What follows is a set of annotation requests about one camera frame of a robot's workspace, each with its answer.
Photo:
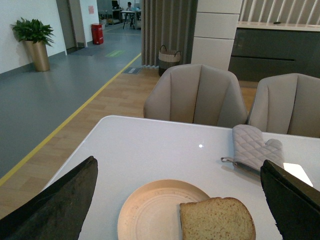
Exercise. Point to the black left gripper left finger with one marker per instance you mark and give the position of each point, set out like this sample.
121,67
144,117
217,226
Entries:
59,211

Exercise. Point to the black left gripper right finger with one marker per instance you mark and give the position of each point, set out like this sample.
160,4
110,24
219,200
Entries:
294,205

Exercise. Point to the bread slice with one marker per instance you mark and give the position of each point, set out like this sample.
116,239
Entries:
216,218

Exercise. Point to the grey quilted oven mitt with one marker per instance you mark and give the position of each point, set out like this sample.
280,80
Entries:
250,150

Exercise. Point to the beige round plate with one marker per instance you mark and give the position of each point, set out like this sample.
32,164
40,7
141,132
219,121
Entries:
152,211

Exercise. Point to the beige chair right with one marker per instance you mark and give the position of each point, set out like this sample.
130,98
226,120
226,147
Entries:
287,104

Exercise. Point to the beige chair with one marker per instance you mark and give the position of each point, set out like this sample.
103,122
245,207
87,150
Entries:
287,104
197,94

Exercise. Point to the beige chair left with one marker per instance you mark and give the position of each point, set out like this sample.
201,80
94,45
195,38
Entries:
197,94

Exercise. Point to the grey kitchen counter cabinet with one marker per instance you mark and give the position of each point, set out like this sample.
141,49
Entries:
259,53

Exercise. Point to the green potted plant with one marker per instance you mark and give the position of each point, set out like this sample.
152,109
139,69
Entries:
36,36

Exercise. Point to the red bin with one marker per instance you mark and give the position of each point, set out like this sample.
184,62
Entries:
97,33

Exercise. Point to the woven laundry basket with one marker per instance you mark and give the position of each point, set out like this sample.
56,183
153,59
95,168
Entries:
167,58

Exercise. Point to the grey pleated curtain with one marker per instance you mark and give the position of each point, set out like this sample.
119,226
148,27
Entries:
170,23

